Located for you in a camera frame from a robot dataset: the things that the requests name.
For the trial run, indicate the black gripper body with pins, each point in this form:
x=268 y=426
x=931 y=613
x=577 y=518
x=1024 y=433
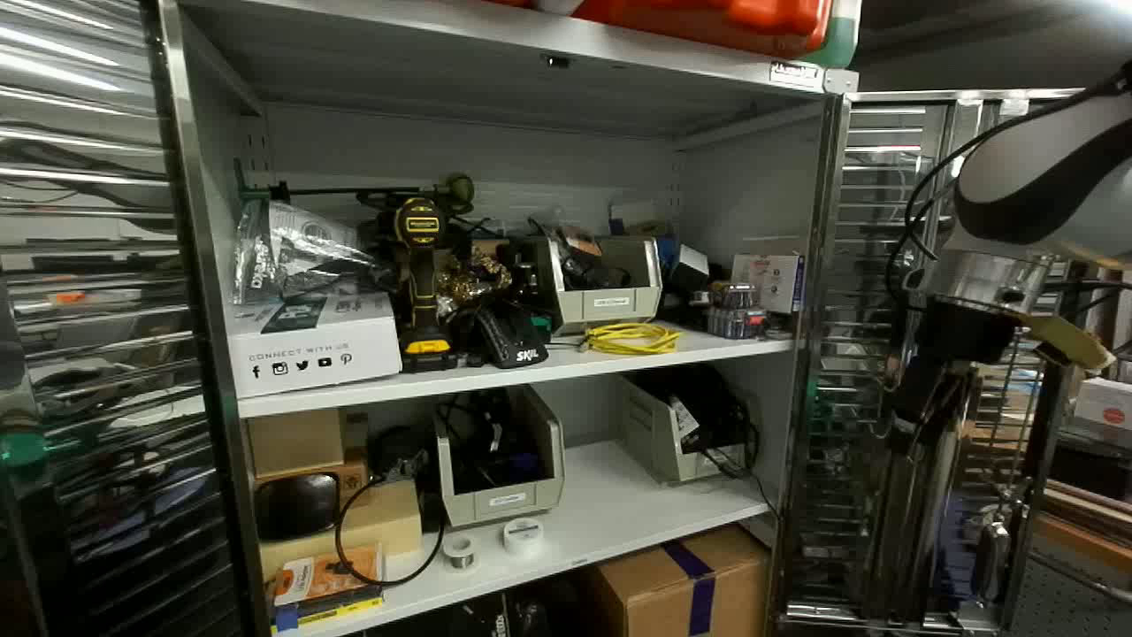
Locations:
x=966 y=334

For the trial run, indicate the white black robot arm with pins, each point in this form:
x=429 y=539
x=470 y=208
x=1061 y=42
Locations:
x=1037 y=178

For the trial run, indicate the white box red logo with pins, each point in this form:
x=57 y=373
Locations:
x=1109 y=406

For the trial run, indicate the white box red print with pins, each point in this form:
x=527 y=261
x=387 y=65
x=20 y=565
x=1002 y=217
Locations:
x=766 y=280

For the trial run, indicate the black and white small box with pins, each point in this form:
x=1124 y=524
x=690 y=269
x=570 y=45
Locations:
x=688 y=286

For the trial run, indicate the cardboard box blue tape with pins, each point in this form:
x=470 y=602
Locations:
x=637 y=590

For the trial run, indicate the tan cardboard box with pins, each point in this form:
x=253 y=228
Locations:
x=384 y=518

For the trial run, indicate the small brown cardboard box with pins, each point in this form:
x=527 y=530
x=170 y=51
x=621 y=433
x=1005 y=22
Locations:
x=294 y=445

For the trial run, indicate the metal tray rack cart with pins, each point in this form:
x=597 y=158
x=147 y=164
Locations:
x=851 y=473

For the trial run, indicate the teal white container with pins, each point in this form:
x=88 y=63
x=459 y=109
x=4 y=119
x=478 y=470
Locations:
x=839 y=38

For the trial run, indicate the gray bin with white label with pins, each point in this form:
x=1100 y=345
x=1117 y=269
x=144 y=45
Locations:
x=649 y=445

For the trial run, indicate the gray bin with orange items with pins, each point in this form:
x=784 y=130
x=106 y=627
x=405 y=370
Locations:
x=608 y=305

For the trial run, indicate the black orange item bundle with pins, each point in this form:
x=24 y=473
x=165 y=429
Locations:
x=603 y=261

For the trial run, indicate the white metal shelf unit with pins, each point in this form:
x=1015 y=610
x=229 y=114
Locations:
x=615 y=497

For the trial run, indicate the orange plastic case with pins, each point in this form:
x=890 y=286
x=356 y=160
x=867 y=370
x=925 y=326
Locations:
x=708 y=19

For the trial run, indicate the black tool charger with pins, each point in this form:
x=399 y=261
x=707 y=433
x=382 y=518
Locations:
x=501 y=331

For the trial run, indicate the large gray storage bin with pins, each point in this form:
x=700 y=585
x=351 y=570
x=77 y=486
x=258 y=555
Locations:
x=501 y=504

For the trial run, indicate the white tape roll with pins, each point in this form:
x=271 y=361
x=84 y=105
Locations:
x=508 y=539

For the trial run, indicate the black rod green knob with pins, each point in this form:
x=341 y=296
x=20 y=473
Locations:
x=459 y=191

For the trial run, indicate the small gray tape roll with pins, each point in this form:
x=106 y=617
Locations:
x=448 y=555

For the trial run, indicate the white carton with icons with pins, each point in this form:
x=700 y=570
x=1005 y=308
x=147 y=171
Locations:
x=312 y=347

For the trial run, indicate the black pouch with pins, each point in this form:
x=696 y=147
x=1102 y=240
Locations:
x=300 y=504

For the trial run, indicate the colourful yellow book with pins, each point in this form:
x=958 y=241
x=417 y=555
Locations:
x=321 y=585

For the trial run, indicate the shiny corrugated metal rack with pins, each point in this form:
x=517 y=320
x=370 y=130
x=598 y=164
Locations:
x=93 y=235

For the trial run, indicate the yellow wrist camera box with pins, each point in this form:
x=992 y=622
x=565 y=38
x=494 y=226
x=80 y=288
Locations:
x=1069 y=340

